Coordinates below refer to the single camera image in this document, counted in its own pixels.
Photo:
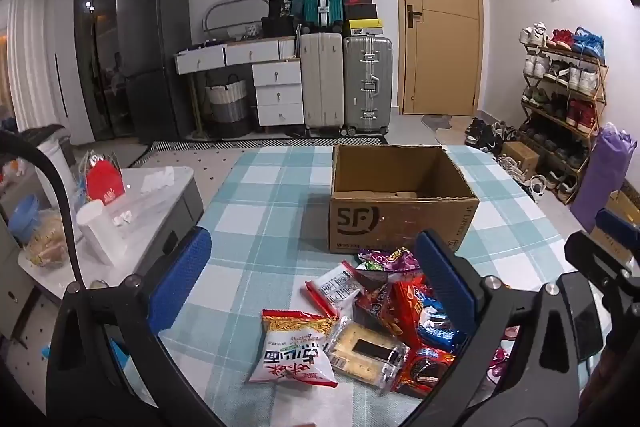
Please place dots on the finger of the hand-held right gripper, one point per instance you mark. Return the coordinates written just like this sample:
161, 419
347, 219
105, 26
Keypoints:
617, 226

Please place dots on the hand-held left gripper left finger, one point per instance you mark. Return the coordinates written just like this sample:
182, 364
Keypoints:
180, 274

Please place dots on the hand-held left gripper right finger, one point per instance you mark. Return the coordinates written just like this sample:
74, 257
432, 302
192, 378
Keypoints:
445, 279

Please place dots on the red chip bag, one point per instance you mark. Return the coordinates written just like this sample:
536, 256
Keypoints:
407, 307

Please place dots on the blue cookie packet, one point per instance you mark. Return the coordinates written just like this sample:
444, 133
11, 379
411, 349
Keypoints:
440, 332

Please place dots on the purple candy packet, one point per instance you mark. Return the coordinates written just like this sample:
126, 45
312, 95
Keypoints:
390, 262

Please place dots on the dark red snack packet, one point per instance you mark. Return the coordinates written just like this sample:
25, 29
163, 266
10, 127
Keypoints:
375, 307

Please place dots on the brown cardboard box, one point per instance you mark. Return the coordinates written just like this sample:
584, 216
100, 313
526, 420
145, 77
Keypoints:
400, 217

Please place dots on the red white snack packet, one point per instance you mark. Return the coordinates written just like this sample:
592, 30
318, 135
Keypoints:
335, 287

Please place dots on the open cardboard box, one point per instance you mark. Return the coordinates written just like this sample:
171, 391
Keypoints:
622, 203

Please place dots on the purple bag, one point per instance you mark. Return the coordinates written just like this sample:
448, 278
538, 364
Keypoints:
600, 177

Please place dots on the white side table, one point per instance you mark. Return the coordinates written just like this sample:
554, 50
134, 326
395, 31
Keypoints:
150, 207

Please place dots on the white cylinder container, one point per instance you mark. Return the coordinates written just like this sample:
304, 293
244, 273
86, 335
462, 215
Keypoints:
102, 234

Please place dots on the red cookie packet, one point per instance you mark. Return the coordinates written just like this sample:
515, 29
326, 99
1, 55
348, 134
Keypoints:
422, 369

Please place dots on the white tissue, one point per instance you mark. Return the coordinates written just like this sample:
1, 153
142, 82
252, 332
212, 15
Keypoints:
157, 179

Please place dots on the clear cracker packet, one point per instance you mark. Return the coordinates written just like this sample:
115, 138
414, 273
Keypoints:
360, 349

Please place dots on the small cardboard box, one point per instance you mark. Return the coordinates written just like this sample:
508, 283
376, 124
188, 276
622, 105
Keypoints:
520, 157

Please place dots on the wooden shoe rack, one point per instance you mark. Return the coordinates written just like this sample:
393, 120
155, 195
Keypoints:
565, 117

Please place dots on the clear bag of food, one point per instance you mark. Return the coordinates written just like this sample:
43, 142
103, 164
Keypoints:
47, 242

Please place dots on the white orange noodle packet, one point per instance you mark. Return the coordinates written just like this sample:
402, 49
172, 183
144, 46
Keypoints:
295, 352

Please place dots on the round beige mat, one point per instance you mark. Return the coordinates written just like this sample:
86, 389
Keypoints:
452, 136

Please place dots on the pile of shoes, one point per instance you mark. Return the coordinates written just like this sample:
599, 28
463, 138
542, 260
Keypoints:
495, 142

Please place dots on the grey door mat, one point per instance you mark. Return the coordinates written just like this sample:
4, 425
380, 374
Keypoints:
437, 121

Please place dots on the white bin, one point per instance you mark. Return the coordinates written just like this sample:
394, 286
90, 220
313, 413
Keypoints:
55, 167

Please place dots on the blue bowl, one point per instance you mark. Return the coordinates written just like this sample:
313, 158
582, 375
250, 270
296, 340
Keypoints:
22, 219

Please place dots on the woven laundry basket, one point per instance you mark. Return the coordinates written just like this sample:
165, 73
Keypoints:
227, 107

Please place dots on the pair of blue sneakers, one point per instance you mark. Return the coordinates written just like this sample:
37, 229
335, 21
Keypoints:
587, 43

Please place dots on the pair of red sneakers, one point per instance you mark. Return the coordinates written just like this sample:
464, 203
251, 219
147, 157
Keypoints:
560, 38

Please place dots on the pair of white sneakers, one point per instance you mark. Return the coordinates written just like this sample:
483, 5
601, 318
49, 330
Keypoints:
532, 34

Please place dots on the silver suitcase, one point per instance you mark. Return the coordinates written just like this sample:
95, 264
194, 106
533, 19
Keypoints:
367, 82

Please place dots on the white drawer cabinet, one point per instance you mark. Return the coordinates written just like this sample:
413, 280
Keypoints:
275, 82

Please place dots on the grey refrigerator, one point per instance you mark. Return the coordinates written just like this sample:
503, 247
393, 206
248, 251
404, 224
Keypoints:
150, 57

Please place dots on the wooden door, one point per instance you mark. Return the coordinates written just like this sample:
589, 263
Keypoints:
440, 57

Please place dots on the beige suitcase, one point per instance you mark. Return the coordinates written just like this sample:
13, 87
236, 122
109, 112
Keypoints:
320, 82

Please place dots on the dark glass wardrobe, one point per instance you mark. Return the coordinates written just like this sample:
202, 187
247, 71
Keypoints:
100, 47

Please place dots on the white wardrobe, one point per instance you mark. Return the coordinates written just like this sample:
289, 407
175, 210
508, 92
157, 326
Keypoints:
70, 57

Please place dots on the white plastic basket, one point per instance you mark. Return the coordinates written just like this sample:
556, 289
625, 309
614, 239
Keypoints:
247, 29

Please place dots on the yellow black box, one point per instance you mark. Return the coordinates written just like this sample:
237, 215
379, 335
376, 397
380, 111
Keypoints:
365, 28

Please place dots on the white curtain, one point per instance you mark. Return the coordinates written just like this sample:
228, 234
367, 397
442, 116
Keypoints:
25, 57

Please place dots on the dark shoe box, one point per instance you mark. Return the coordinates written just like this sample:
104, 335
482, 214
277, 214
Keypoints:
360, 12

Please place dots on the black bag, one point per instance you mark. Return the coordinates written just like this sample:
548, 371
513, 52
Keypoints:
280, 2

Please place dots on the curved white frame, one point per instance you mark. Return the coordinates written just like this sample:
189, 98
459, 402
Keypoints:
220, 9

